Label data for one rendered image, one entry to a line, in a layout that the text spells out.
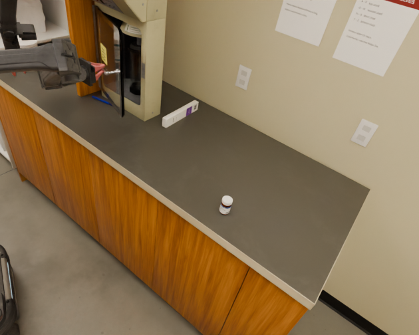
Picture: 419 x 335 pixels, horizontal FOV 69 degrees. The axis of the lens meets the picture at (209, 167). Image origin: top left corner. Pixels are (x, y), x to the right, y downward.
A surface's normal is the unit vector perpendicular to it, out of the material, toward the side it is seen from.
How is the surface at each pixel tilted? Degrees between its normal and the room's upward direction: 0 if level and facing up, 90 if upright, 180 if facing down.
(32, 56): 57
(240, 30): 90
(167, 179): 0
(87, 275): 0
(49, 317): 0
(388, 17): 90
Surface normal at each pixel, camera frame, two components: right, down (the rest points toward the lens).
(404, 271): -0.59, 0.46
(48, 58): 0.42, 0.14
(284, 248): 0.15, -0.74
